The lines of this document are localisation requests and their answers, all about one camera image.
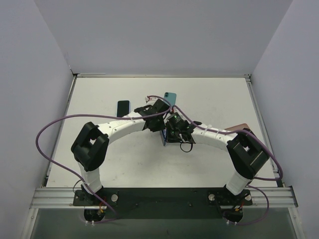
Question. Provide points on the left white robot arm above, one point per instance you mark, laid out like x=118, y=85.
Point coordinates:
x=90, y=146

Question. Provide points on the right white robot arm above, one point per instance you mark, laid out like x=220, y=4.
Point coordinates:
x=247, y=155

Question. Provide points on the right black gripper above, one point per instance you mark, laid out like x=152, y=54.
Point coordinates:
x=171, y=133

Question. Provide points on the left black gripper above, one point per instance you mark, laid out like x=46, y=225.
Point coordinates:
x=157, y=123

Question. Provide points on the pink phone case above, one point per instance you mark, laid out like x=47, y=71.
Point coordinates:
x=237, y=127

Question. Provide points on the aluminium front rail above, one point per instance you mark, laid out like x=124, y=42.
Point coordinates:
x=60, y=198

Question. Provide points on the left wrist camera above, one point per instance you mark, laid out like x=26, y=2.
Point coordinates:
x=150, y=100

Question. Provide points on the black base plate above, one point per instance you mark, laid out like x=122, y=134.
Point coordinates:
x=161, y=203

